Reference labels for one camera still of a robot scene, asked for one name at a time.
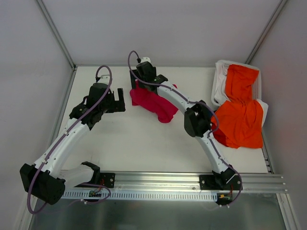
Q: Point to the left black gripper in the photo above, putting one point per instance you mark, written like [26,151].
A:
[114,103]

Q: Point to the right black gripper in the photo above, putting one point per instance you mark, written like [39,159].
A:
[134,78]

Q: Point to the magenta t shirt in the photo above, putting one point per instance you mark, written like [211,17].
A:
[154,103]

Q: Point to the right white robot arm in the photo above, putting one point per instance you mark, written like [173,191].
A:
[197,124]

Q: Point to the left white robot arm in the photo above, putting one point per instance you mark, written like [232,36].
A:
[45,179]

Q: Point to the white t shirt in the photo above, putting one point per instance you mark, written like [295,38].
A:
[221,81]

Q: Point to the orange t shirt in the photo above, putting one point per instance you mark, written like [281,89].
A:
[239,119]

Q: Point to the white laundry basket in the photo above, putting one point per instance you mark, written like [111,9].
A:
[256,83]

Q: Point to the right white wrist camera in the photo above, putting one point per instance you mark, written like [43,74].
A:
[145,59]

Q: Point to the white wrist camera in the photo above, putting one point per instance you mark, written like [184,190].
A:
[105,77]
[145,59]

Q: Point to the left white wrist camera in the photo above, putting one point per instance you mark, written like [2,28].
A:
[105,77]

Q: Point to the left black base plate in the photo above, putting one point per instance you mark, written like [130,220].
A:
[106,179]

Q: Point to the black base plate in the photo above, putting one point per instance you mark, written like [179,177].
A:
[213,182]
[106,179]

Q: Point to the white slotted cable duct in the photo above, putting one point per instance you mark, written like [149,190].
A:
[140,195]

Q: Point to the left aluminium frame post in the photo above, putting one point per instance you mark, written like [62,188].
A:
[50,22]

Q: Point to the aluminium frame post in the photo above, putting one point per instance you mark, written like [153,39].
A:
[267,28]
[50,22]

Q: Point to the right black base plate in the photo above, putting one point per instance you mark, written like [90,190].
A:
[213,182]

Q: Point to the right aluminium frame post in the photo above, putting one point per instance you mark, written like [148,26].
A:
[267,28]

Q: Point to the aluminium mounting rail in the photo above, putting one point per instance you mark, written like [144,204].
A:
[188,182]

